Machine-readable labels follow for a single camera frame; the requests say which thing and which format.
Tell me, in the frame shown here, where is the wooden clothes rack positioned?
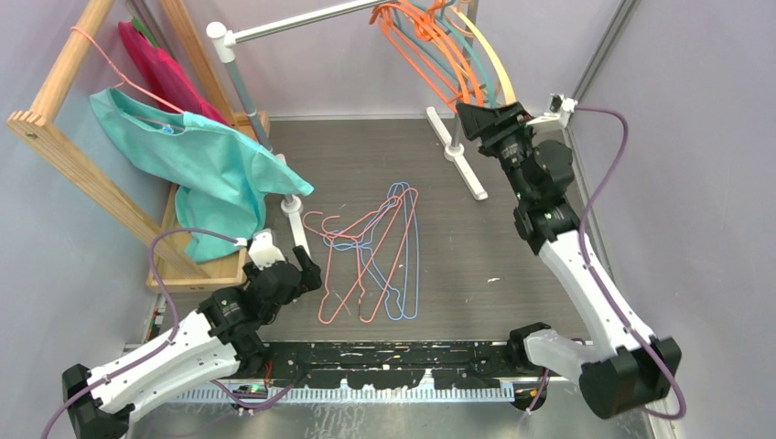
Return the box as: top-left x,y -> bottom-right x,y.
6,0 -> 206,278

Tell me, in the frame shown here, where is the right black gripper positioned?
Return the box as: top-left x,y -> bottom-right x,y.
457,102 -> 539,205

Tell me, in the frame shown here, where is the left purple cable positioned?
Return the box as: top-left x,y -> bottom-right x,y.
40,227 -> 246,439

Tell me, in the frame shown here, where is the teal shirt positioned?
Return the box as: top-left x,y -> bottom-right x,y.
90,89 -> 314,263

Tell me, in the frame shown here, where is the metal clothes rack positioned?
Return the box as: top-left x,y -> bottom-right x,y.
205,0 -> 491,262

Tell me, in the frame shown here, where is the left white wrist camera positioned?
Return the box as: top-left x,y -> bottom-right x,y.
248,229 -> 286,270

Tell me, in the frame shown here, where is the wooden tray base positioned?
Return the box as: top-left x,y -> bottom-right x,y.
146,111 -> 270,294

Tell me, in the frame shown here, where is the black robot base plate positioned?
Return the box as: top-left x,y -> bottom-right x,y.
209,325 -> 571,415

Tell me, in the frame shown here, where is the orange plastic hanger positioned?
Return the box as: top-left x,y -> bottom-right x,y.
387,0 -> 488,109
370,0 -> 480,114

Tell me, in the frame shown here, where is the beige plastic hanger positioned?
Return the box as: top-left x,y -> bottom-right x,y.
451,6 -> 518,104

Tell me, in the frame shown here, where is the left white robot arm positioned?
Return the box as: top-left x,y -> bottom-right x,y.
62,245 -> 322,438

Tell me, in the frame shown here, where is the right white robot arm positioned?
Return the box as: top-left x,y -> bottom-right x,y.
456,95 -> 686,419

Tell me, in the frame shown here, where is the teal plastic hanger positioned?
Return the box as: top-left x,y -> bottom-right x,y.
411,1 -> 504,109

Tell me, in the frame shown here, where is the pink wire hanger on rack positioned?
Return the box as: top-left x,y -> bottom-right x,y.
70,26 -> 185,113

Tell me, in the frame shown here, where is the magenta garment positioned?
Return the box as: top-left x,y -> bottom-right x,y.
117,22 -> 230,126

